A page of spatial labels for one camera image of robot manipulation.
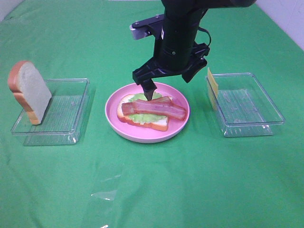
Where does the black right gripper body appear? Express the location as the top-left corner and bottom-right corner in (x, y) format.
(133, 38), (210, 85)

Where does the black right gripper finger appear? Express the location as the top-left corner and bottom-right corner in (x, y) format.
(182, 62), (207, 83)
(140, 79), (157, 101)

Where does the bacon strip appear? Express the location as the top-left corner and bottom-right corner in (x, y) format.
(121, 96), (172, 115)
(132, 99), (187, 120)

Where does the green lettuce leaf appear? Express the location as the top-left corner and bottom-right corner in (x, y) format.
(125, 93), (169, 125)

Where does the white toast bread slice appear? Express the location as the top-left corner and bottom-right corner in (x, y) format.
(117, 93), (169, 131)

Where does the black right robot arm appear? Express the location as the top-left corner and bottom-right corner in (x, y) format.
(130, 0), (254, 101)

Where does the yellow cheese slice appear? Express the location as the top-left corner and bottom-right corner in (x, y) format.
(207, 67), (218, 111)

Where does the pink round plate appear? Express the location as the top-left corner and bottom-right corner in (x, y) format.
(105, 82), (190, 143)

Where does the clear plastic ingredients tray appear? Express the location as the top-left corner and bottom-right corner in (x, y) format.
(213, 73), (285, 137)

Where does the clear plastic bread tray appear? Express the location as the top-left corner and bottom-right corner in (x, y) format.
(11, 78), (91, 146)

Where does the green tablecloth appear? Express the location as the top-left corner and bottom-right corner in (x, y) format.
(0, 0), (304, 228)

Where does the clear plastic film piece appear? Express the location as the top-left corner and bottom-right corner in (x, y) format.
(91, 164), (123, 201)

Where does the upright toast bread slice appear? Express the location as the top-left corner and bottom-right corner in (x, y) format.
(8, 60), (52, 125)

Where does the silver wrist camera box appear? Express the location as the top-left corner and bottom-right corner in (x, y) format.
(129, 14), (164, 40)

